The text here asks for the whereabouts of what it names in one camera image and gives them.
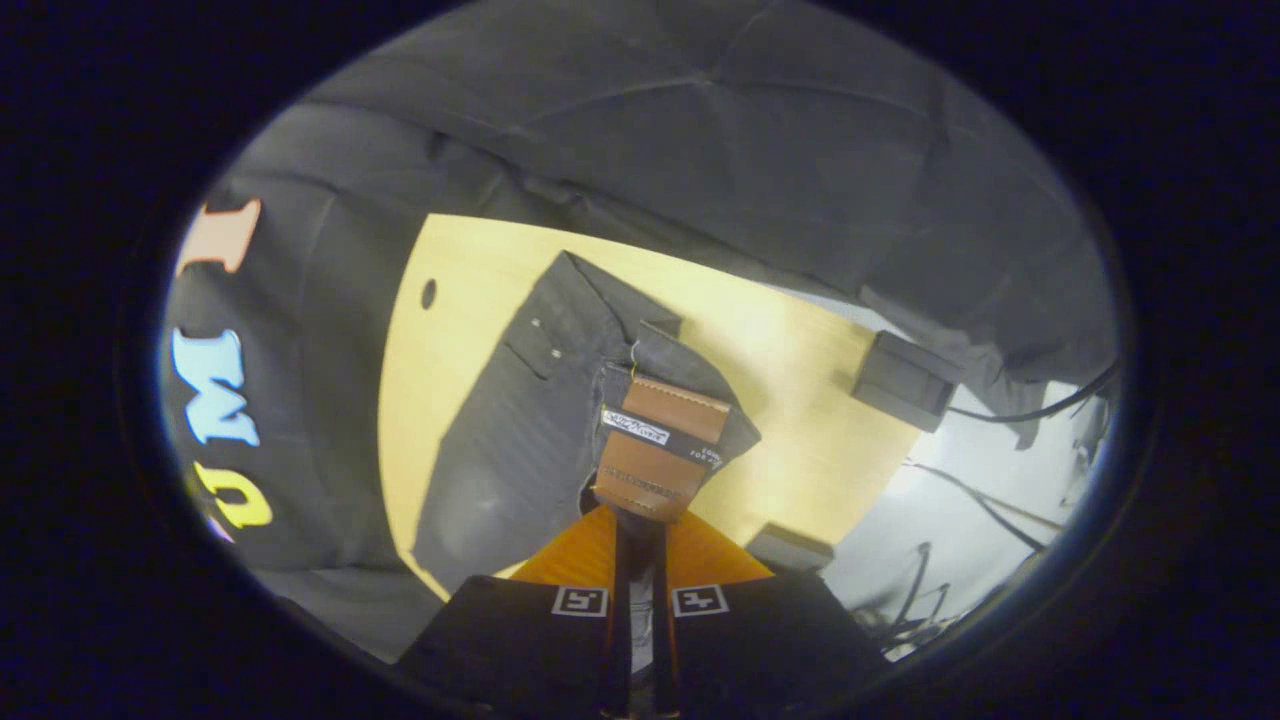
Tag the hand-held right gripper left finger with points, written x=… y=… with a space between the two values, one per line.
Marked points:
x=520 y=640

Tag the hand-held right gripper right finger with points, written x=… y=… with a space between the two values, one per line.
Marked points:
x=760 y=640

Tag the dark grey jeans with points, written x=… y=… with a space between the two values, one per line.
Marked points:
x=520 y=420

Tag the black backdrop cloth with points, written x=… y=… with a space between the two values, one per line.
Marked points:
x=700 y=150

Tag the low dark box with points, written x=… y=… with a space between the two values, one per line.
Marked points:
x=790 y=548

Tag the black box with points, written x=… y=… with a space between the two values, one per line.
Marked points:
x=905 y=385

